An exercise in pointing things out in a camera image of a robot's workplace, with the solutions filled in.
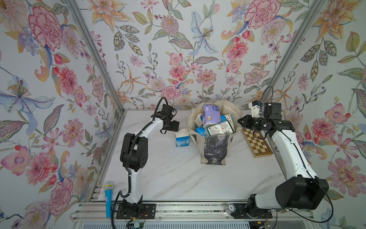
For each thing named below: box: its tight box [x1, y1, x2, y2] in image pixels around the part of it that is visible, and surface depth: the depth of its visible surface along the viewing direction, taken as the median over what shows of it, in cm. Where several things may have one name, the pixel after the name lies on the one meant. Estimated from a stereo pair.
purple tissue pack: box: [201, 104, 222, 128], surface depth 86 cm
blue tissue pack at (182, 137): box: [174, 128, 191, 147], surface depth 92 cm
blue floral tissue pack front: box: [195, 126, 206, 136], surface depth 84 cm
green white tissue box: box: [206, 120, 235, 136], surface depth 78 cm
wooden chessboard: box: [241, 127, 274, 159], surface depth 97 cm
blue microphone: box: [103, 180, 114, 219], surface depth 79 cm
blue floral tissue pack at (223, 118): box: [220, 114, 227, 123], surface depth 86 cm
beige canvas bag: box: [185, 99, 244, 166], surface depth 85 cm
